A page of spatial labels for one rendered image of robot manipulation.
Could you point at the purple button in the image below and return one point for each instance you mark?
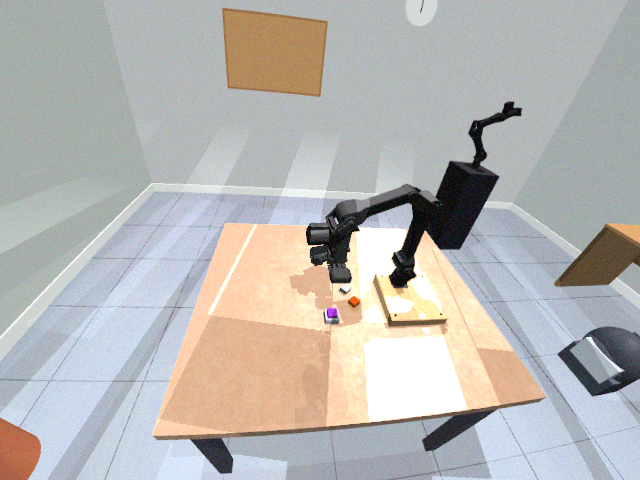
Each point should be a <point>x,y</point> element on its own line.
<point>331,316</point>

